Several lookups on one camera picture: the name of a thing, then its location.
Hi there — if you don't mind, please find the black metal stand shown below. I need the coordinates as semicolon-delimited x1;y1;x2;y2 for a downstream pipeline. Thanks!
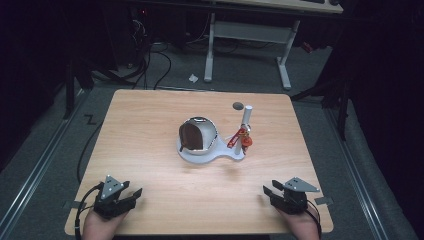
62;58;96;120
289;74;353;142

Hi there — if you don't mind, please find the shiny silver bowl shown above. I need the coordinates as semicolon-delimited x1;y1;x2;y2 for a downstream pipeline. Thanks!
178;115;220;156

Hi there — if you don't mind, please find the person's left hand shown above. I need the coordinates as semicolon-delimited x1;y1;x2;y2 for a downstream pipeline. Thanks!
81;209;129;240

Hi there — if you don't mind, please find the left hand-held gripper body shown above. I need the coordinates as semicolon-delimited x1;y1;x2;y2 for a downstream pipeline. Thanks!
92;174;137;220

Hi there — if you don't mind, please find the white desk with metal legs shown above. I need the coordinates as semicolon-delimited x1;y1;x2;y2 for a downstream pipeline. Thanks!
203;0;345;91

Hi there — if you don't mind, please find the red figure keychain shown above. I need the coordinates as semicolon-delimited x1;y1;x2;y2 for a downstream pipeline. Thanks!
226;123;254;150

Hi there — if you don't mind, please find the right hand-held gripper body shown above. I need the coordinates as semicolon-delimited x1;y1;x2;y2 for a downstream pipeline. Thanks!
269;176;321;216

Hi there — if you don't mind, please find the person's right hand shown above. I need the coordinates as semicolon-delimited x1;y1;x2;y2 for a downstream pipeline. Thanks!
278;204;322;240

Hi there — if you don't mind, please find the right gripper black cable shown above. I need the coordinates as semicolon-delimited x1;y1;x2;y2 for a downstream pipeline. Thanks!
305;199;323;240

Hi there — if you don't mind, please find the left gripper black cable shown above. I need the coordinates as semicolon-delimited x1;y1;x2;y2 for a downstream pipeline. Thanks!
74;182;105;240

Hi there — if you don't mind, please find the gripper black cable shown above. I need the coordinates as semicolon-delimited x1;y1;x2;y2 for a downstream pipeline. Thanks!
74;182;105;240
305;199;323;240

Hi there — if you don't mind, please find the bundle of black cables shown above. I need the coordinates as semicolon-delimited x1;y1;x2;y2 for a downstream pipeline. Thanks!
124;14;173;91

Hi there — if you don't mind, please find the white stand with pole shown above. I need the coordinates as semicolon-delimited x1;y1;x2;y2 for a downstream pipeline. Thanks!
176;104;254;165

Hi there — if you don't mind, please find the metal floor rail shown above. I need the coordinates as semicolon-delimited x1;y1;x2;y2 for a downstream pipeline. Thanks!
0;87;90;236
323;107;390;240

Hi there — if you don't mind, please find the black floor cable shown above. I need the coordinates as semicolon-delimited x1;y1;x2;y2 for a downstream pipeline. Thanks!
76;121;105;185

